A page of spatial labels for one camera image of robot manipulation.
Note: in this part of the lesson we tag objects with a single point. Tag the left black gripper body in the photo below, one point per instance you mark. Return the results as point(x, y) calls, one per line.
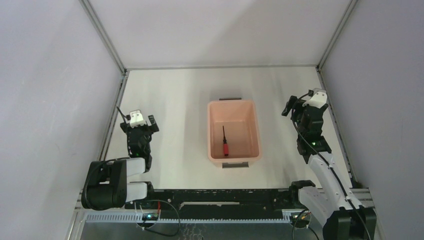
point(139, 128)

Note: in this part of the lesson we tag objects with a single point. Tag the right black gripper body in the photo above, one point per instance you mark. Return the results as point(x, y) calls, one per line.
point(297, 115)

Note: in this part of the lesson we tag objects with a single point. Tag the red handled screwdriver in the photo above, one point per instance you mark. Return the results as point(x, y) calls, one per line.
point(225, 144)

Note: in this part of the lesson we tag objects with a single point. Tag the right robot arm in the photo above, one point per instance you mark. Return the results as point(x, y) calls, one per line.
point(340, 213)

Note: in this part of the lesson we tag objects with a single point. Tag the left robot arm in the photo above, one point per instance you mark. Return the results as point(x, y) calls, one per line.
point(107, 182)

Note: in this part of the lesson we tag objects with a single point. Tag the pink plastic bin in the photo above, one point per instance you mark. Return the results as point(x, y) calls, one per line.
point(240, 120)

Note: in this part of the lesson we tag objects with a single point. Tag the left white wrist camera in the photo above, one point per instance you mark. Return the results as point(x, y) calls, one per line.
point(136, 119)

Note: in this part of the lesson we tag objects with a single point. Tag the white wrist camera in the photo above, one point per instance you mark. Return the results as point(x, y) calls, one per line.
point(318, 98)
point(136, 119)

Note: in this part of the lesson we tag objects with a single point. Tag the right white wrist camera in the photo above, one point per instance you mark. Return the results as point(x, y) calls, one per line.
point(318, 98)

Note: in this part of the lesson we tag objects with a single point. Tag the left controller board with wires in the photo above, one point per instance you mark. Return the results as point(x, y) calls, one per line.
point(148, 220)

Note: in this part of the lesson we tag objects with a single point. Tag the controller board with wires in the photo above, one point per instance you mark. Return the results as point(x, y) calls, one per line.
point(148, 220)
point(299, 218)

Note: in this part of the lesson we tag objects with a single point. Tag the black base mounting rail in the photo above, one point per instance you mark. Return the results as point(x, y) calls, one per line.
point(266, 204)

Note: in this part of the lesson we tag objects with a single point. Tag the right controller board with wires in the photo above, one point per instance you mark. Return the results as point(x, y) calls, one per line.
point(299, 218)

